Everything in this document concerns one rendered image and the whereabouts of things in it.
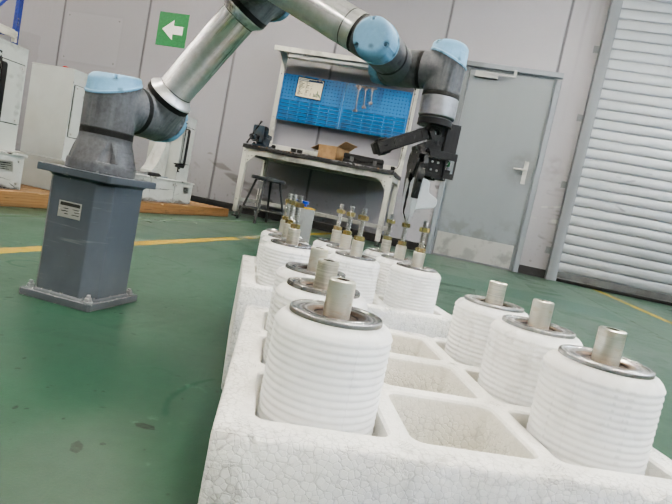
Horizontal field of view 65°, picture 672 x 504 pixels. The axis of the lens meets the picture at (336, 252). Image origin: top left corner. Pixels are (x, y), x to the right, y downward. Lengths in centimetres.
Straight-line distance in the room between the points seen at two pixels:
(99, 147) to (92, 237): 20
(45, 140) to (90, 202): 236
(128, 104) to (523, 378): 104
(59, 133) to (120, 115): 226
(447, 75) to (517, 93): 504
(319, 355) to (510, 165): 566
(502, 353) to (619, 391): 15
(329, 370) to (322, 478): 7
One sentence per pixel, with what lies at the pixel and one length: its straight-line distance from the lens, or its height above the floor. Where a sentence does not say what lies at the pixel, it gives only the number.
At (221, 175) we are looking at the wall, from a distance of 657.
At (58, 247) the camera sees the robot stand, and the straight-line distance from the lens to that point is 132.
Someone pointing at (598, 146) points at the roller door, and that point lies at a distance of 610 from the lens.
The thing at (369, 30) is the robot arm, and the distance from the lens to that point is 101.
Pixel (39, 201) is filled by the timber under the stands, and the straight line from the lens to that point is 324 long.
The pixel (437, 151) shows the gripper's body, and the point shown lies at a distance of 108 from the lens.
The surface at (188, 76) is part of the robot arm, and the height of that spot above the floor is 57.
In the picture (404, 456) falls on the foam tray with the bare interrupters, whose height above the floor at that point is 18.
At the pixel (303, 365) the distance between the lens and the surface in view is 39.
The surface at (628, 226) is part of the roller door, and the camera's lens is 614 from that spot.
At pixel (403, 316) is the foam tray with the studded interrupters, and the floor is 17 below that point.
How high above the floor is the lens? 34
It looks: 5 degrees down
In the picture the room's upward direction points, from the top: 11 degrees clockwise
